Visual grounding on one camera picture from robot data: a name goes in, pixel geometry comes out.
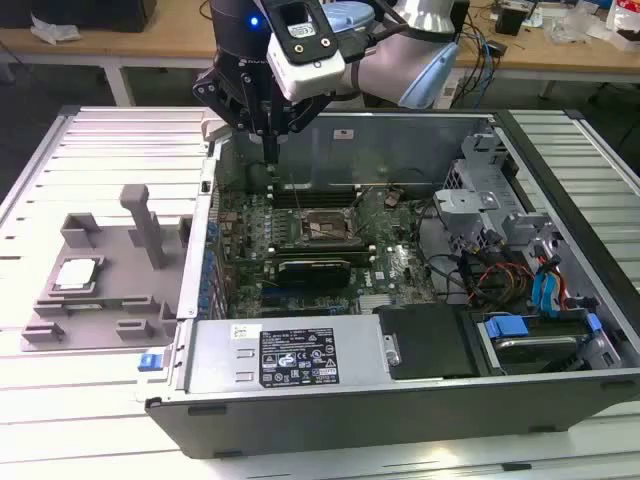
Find metal socket cover frame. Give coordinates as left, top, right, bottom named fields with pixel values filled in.
left=347, top=191, right=381, bottom=237

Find CPU socket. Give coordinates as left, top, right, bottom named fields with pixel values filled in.
left=298, top=205, right=360, bottom=247

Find silver finned chipset heatsink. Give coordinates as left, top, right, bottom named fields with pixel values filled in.
left=357, top=294, right=394, bottom=314

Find hard disk in blue carrier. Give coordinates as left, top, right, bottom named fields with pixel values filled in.
left=478, top=312, right=601, bottom=376

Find red power wire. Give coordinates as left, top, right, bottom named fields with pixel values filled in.
left=472, top=262, right=536, bottom=299

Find crumpled clear plastic bag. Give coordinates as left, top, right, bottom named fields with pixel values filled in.
left=29, top=12, right=82, bottom=46

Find black graphics card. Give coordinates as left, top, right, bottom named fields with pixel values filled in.
left=274, top=257, right=354, bottom=290

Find wooden desk with white frame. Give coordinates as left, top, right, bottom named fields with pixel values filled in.
left=0, top=0, right=640, bottom=109

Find black open PC case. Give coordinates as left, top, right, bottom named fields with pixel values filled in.
left=144, top=106, right=640, bottom=459

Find clear plastic bags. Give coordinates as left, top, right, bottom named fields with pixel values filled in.
left=544, top=4, right=614, bottom=44

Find green motherboard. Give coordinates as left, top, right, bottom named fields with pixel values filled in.
left=214, top=182, right=444, bottom=319

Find black equipment box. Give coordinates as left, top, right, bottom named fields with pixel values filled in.
left=0, top=0, right=159, bottom=34

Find blue data cable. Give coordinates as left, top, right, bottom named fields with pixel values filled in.
left=531, top=273, right=550, bottom=317
left=543, top=269, right=565, bottom=317

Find black sleeved cable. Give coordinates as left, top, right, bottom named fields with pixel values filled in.
left=458, top=248, right=475, bottom=304

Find black plastic drive shroud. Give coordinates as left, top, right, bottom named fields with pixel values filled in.
left=372, top=303, right=482, bottom=381

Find grey metal drive cage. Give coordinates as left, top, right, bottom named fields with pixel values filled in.
left=432, top=127, right=564, bottom=261

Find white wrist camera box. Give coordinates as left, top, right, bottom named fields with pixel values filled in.
left=266, top=0, right=347, bottom=102

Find grey power supply unit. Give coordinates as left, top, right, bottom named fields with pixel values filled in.
left=182, top=314, right=401, bottom=396

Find white red printed bag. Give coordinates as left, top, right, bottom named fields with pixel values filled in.
left=604, top=0, right=640, bottom=51

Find silver topped CPU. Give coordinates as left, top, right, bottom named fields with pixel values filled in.
left=52, top=258, right=99, bottom=292

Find yellow power wire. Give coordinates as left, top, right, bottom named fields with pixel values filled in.
left=499, top=272, right=532, bottom=302

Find grey plastic parts rack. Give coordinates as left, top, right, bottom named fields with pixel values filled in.
left=19, top=183, right=194, bottom=354

